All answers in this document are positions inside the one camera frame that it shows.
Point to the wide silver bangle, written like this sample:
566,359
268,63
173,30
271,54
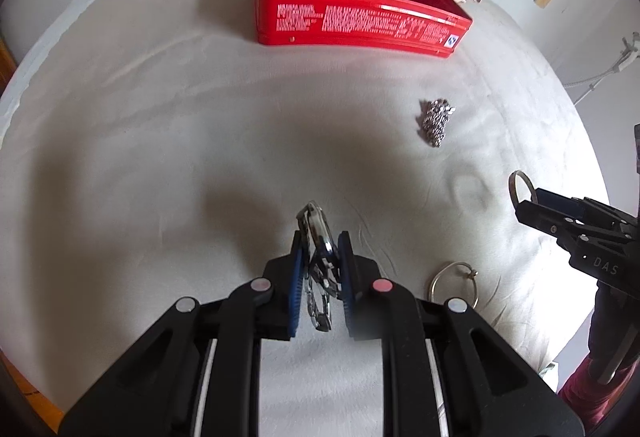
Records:
518,181

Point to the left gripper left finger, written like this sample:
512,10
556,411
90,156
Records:
265,308

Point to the beige bed sheet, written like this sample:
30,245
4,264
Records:
159,151

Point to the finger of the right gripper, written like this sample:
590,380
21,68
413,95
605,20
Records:
564,232
555,204

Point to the red metal tin box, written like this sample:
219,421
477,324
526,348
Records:
430,27

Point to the thin silver bangle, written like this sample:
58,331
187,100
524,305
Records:
455,278

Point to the silver metal wristwatch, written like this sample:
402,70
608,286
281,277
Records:
322,280

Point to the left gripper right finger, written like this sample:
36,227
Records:
377,309

